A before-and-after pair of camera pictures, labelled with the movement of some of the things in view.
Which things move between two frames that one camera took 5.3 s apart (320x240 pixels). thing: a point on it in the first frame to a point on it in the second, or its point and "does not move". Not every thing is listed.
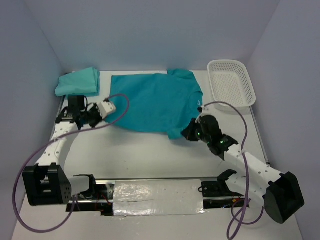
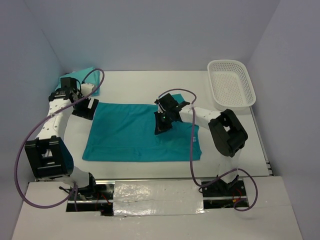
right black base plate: [219, 189] does not move
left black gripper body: [94, 115] to [81, 109]
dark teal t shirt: [162, 102] to [122, 132]
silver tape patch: [157, 197] does not move
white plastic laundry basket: [230, 82] does not move
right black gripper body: [195, 133] to [164, 121]
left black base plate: [102, 191] does not move
